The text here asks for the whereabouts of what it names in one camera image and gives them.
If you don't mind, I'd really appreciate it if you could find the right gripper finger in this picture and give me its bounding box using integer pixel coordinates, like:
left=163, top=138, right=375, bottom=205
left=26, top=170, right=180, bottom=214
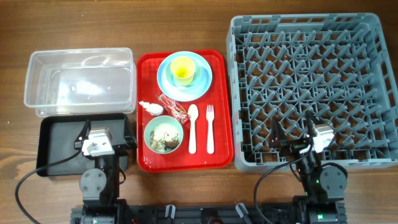
left=305, top=111, right=320, bottom=137
left=271, top=118, right=287, bottom=146

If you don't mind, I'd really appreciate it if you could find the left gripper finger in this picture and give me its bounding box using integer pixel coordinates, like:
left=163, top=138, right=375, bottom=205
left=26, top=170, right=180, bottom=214
left=81, top=119, right=91, bottom=140
left=123, top=116, right=134, bottom=142

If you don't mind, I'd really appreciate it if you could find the white tissue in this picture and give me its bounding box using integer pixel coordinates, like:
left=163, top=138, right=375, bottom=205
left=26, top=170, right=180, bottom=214
left=139, top=101, right=164, bottom=116

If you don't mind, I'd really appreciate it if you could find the green bowl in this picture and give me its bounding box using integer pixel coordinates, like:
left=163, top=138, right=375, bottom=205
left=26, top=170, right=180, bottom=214
left=144, top=116, right=184, bottom=154

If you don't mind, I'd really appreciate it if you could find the red snack wrapper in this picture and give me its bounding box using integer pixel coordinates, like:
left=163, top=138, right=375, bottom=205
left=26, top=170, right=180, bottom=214
left=158, top=93, right=190, bottom=124

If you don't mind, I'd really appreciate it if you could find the white plastic spoon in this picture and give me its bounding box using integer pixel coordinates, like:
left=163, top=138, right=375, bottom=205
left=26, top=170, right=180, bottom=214
left=188, top=104, right=198, bottom=154

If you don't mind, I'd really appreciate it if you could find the white plastic fork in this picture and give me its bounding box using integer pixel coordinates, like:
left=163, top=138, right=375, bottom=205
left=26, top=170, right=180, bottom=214
left=206, top=105, right=215, bottom=154

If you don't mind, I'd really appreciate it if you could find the yellow plastic cup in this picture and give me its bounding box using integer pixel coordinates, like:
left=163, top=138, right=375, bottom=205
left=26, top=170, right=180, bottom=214
left=170, top=56, right=196, bottom=86

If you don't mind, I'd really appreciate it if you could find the light blue small bowl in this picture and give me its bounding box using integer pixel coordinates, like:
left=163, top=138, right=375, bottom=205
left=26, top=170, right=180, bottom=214
left=164, top=62, right=201, bottom=90

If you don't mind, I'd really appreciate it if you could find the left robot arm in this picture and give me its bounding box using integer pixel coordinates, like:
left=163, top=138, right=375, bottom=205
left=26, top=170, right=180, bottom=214
left=70, top=118, right=137, bottom=224

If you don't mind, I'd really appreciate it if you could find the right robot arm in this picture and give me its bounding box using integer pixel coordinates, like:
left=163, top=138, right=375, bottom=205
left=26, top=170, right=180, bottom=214
left=269, top=111, right=348, bottom=223

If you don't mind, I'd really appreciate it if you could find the black waste tray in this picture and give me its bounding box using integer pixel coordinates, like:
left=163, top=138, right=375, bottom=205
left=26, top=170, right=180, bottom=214
left=36, top=113, right=127, bottom=177

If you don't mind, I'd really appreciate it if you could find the grey dishwasher rack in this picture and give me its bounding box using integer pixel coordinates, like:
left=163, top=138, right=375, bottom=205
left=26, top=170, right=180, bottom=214
left=226, top=13, right=397, bottom=172

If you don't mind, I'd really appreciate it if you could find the food scraps and rice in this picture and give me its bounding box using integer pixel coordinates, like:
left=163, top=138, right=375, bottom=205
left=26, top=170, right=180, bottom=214
left=150, top=123, right=180, bottom=152

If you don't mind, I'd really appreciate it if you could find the clear plastic bin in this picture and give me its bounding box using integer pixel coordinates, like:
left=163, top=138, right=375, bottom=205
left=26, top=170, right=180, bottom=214
left=24, top=47, right=137, bottom=118

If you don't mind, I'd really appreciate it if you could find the red plastic tray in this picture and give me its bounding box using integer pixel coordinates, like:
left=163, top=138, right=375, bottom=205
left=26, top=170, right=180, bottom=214
left=136, top=50, right=234, bottom=173

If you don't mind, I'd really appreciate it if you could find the light blue plate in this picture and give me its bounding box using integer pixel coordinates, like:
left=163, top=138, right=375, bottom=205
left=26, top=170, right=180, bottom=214
left=157, top=51, right=213, bottom=102

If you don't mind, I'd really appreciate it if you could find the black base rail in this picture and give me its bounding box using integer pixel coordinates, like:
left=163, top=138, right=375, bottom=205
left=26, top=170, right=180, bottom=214
left=70, top=203, right=348, bottom=224

